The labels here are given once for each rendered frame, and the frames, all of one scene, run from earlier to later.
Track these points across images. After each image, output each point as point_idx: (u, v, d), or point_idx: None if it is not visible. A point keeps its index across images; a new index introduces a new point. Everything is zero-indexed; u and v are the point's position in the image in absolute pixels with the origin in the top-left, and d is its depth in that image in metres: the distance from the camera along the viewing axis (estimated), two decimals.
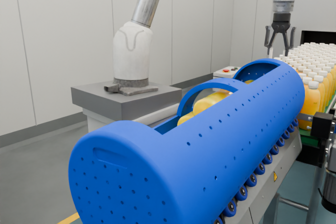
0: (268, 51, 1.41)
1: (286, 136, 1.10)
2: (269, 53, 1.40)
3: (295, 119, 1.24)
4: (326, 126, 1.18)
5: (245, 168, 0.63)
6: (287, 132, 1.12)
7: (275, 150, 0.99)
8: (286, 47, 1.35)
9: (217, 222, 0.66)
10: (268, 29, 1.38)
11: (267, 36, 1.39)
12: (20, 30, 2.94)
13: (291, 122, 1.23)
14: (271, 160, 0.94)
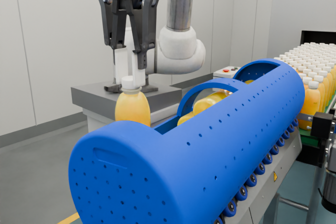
0: (114, 56, 0.58)
1: (286, 136, 1.10)
2: (115, 61, 0.57)
3: (295, 119, 1.24)
4: (326, 126, 1.18)
5: (245, 168, 0.63)
6: (287, 132, 1.12)
7: (275, 150, 0.99)
8: (137, 46, 0.53)
9: (217, 222, 0.66)
10: (106, 2, 0.56)
11: (105, 19, 0.56)
12: (20, 30, 2.94)
13: (291, 122, 1.23)
14: (271, 160, 0.94)
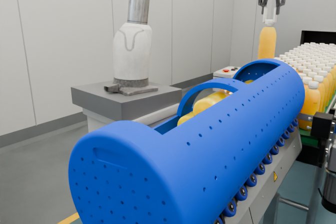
0: (262, 10, 1.30)
1: (286, 136, 1.10)
2: (264, 12, 1.29)
3: (295, 119, 1.24)
4: (326, 126, 1.18)
5: (245, 168, 0.63)
6: (287, 132, 1.12)
7: (275, 150, 0.99)
8: (277, 4, 1.25)
9: (217, 222, 0.66)
10: None
11: None
12: (20, 30, 2.94)
13: (291, 122, 1.23)
14: (271, 160, 0.94)
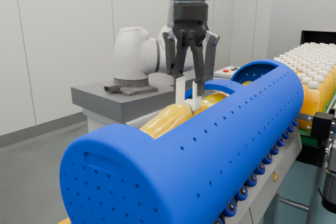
0: (174, 84, 0.68)
1: (289, 137, 1.11)
2: (176, 88, 0.67)
3: (295, 119, 1.24)
4: (326, 126, 1.18)
5: (241, 173, 0.62)
6: (287, 132, 1.12)
7: (277, 151, 1.00)
8: (198, 77, 0.64)
9: (215, 222, 0.65)
10: (170, 39, 0.66)
11: (169, 53, 0.66)
12: (20, 30, 2.94)
13: (291, 122, 1.23)
14: (271, 157, 0.95)
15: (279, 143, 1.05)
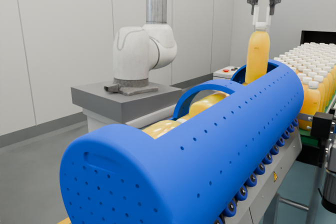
0: (252, 9, 1.01)
1: (289, 137, 1.12)
2: (254, 12, 1.00)
3: (295, 119, 1.24)
4: (326, 126, 1.18)
5: (241, 173, 0.62)
6: (287, 132, 1.12)
7: (277, 151, 1.00)
8: (271, 1, 0.96)
9: (215, 222, 0.65)
10: None
11: None
12: (20, 30, 2.94)
13: (291, 122, 1.23)
14: (271, 157, 0.95)
15: (279, 143, 1.05)
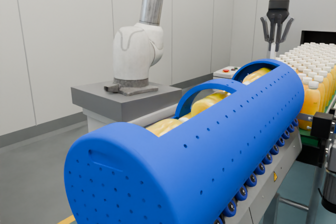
0: (278, 47, 1.17)
1: (288, 137, 1.11)
2: (276, 48, 1.19)
3: (295, 119, 1.24)
4: (326, 126, 1.18)
5: (243, 170, 0.62)
6: (287, 132, 1.12)
7: (276, 151, 1.00)
8: None
9: (216, 222, 0.66)
10: (289, 21, 1.12)
11: None
12: (20, 30, 2.94)
13: (291, 122, 1.23)
14: (271, 159, 0.95)
15: (278, 140, 1.05)
